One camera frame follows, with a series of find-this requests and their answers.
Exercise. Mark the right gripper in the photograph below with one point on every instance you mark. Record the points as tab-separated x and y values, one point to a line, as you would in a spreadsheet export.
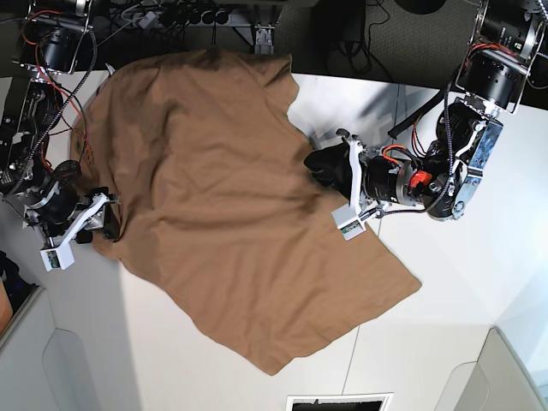
65	215

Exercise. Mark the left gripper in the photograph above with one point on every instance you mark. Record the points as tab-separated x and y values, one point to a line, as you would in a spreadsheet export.
370	178

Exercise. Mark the brown t-shirt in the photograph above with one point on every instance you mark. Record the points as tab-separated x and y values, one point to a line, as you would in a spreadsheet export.
218	210

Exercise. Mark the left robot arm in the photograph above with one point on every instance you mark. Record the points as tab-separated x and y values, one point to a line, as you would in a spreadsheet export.
452	134

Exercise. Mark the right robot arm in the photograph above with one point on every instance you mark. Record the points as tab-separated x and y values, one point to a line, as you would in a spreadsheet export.
41	195

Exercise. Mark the white bin right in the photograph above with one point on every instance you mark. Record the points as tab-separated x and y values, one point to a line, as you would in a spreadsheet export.
497	380

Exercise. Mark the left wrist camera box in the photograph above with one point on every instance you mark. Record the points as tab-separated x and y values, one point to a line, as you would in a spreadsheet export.
348	222

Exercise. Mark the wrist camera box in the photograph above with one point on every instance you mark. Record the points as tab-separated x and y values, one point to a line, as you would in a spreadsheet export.
55	258
348	222

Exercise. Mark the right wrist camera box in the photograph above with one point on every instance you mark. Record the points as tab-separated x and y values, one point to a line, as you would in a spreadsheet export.
55	258

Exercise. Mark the aluminium frame post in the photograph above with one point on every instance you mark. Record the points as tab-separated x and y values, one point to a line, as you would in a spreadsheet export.
263	40

